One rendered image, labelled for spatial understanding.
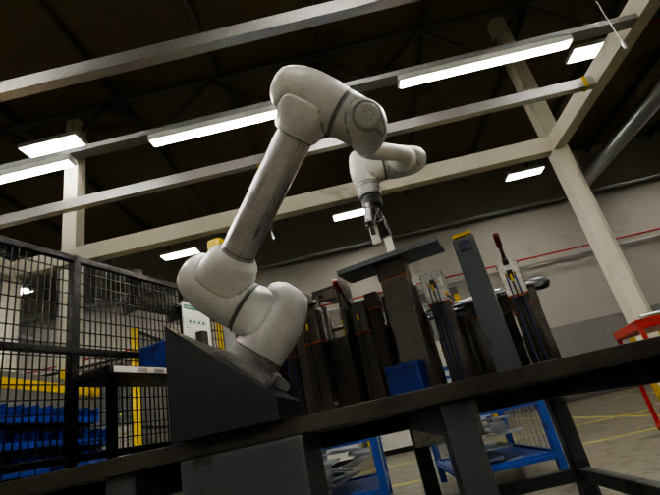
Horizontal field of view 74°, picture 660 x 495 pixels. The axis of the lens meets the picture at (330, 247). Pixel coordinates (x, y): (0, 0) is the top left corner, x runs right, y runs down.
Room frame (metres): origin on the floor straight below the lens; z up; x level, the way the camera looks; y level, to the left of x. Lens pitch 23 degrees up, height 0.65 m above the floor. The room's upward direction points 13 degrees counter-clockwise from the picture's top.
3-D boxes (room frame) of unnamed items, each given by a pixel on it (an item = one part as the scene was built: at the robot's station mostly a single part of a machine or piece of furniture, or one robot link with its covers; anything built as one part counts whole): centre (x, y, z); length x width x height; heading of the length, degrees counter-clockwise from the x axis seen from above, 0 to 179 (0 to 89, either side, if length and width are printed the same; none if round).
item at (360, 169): (1.47, -0.21, 1.56); 0.13 x 0.11 x 0.16; 87
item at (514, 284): (1.49, -0.59, 0.88); 0.12 x 0.07 x 0.36; 159
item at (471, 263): (1.38, -0.44, 0.92); 0.08 x 0.08 x 0.44; 69
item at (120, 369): (2.00, 0.81, 1.01); 0.90 x 0.22 x 0.03; 159
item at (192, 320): (2.32, 0.82, 1.30); 0.23 x 0.02 x 0.31; 159
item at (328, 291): (1.71, 0.06, 0.94); 0.18 x 0.13 x 0.49; 69
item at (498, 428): (4.29, -0.96, 0.47); 1.20 x 0.80 x 0.95; 0
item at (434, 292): (1.58, -0.35, 0.90); 0.13 x 0.08 x 0.41; 159
